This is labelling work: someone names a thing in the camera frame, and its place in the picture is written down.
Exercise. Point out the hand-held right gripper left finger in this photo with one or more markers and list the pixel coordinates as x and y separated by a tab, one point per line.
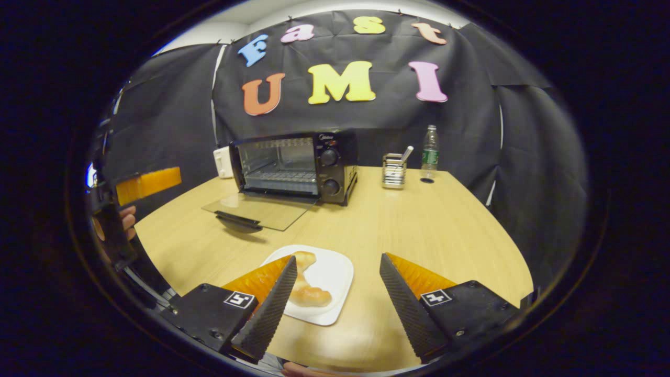
267	309

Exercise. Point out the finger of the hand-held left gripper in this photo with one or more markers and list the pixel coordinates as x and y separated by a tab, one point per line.
149	184

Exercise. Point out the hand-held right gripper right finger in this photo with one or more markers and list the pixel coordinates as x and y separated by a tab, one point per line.
411	309

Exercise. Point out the golden croissant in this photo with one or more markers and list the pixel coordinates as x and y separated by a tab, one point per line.
314	297

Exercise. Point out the black electric oven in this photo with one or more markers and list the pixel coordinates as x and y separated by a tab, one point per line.
337	170

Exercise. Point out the white square plate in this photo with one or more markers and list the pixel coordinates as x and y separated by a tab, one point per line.
330	272

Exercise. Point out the white toaster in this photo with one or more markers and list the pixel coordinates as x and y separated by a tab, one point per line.
222	162

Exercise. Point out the metal mesh utensil holder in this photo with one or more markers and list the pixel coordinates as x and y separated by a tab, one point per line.
392	175

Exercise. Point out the white striped straw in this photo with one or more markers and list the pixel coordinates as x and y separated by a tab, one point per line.
406	153

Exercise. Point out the clear plastic water bottle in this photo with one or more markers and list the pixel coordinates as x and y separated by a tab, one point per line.
430	154

